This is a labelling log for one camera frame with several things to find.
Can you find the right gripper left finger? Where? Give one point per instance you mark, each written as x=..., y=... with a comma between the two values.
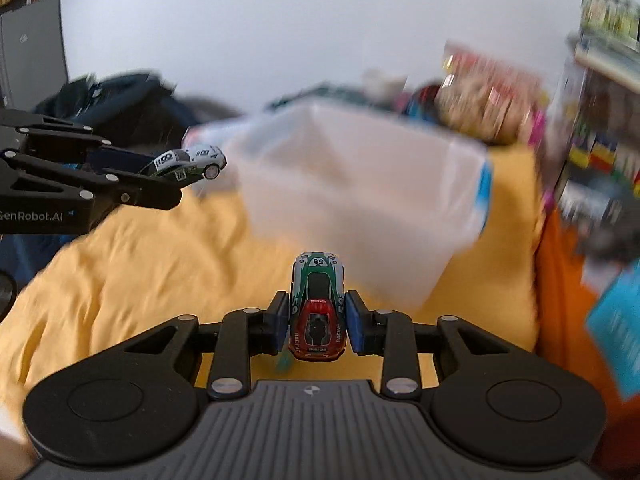
x=241, y=335

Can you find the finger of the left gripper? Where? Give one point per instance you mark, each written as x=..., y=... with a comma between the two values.
x=140, y=191
x=107, y=157

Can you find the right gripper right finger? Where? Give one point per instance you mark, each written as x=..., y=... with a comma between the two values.
x=390, y=335

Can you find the white number 18 toy car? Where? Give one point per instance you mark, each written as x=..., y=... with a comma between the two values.
x=185, y=166

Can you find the green red toy car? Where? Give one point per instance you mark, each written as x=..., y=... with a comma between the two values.
x=316, y=316

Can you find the dark blue bag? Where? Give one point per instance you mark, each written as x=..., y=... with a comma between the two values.
x=136, y=111

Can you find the yellow blanket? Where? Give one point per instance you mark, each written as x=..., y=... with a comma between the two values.
x=141, y=267

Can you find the white plastic storage bin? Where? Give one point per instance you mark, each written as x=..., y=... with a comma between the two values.
x=393, y=198

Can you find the orange box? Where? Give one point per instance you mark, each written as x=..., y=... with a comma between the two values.
x=563, y=305

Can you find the light blue carton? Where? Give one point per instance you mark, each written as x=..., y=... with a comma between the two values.
x=613, y=325

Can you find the snack bag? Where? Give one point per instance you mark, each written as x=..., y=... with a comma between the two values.
x=491, y=100

